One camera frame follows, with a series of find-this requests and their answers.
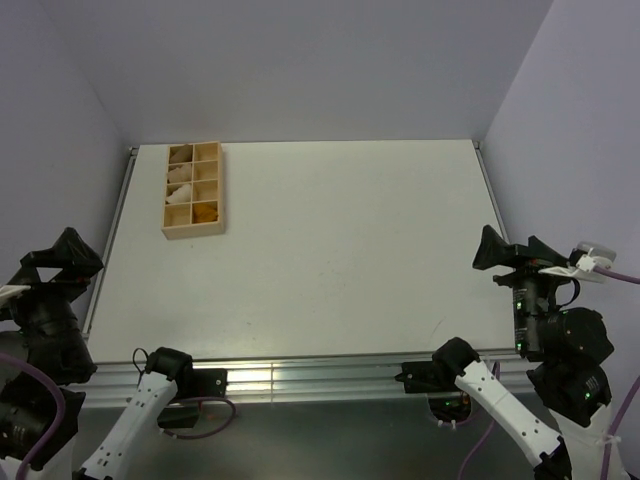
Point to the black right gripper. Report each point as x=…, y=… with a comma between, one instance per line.
x=494, y=247

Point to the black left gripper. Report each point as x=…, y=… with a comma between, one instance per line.
x=76, y=259

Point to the mustard yellow striped sock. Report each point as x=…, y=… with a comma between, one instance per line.
x=205, y=212

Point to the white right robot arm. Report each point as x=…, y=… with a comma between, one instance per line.
x=568, y=347

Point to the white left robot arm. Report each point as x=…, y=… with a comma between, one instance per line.
x=46, y=356

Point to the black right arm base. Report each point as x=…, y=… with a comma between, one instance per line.
x=448, y=405

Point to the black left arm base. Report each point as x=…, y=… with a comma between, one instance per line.
x=210, y=382

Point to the cream rolled sock lower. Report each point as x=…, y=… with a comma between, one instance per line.
x=182, y=194

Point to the cream rolled sock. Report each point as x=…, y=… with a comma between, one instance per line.
x=180, y=154
x=182, y=194
x=180, y=173

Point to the wooden compartment organizer box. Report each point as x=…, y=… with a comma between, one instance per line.
x=208, y=185

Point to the cream rolled sock middle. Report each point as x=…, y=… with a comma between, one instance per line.
x=180, y=173

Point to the cream rolled sock top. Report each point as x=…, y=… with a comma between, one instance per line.
x=180, y=154

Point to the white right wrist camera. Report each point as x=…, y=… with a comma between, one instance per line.
x=583, y=263

